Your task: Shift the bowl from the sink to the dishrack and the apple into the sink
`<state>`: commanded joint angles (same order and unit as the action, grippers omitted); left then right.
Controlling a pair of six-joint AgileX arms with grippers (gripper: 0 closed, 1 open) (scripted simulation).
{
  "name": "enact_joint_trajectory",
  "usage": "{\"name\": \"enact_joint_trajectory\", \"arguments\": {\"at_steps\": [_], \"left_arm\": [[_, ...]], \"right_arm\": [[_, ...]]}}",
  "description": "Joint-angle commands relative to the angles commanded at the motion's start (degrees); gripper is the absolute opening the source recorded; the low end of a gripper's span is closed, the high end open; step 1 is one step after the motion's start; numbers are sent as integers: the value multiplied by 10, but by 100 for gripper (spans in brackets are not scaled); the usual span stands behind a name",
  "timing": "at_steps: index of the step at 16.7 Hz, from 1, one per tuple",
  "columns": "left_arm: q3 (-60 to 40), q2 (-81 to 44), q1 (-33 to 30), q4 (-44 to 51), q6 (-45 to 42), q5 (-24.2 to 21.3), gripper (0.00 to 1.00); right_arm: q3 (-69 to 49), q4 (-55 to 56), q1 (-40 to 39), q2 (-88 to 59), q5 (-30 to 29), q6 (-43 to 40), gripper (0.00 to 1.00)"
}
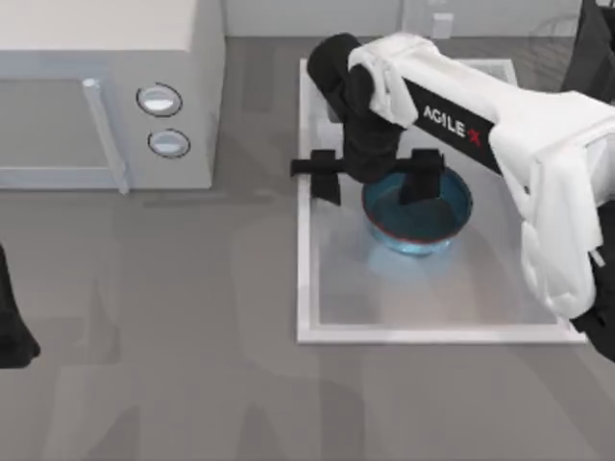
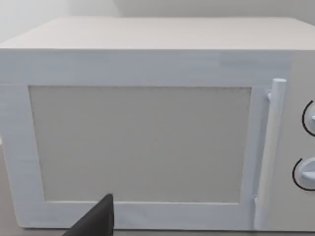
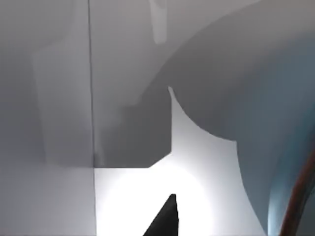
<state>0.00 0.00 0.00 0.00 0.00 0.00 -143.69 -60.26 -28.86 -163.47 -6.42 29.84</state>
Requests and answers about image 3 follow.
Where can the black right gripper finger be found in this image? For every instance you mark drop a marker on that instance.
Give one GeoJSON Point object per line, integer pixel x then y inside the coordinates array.
{"type": "Point", "coordinates": [167, 221]}

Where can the blue grey rounded cup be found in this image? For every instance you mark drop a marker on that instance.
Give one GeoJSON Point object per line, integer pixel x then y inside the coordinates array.
{"type": "Point", "coordinates": [258, 98]}

